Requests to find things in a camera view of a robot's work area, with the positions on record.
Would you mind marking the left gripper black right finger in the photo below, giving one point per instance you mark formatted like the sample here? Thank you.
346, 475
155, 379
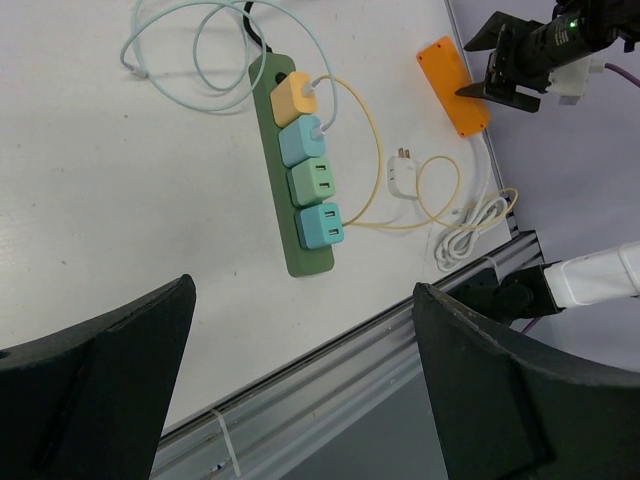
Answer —
507, 406

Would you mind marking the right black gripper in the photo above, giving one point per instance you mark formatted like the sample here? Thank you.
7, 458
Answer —
523, 53

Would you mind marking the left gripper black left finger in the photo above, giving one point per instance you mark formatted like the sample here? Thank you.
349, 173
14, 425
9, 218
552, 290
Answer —
90, 401

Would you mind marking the orange rectangular block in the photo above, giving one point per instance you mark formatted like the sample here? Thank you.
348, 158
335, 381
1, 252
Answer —
446, 72

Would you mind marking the white charger block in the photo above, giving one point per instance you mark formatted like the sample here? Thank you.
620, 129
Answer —
401, 172

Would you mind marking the yellow plug adapter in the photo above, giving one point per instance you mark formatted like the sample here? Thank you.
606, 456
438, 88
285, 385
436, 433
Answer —
292, 97

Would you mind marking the light blue plug adapter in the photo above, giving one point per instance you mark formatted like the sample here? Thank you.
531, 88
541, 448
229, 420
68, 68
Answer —
298, 143

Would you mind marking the green plug adapter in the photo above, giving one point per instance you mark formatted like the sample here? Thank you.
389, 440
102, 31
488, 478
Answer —
311, 182

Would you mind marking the teal plug adapter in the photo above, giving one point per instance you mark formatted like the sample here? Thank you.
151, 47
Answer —
319, 226

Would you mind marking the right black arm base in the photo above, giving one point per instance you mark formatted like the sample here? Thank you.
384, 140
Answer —
475, 296

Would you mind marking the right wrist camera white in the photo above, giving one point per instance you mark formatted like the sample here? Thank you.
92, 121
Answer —
569, 82

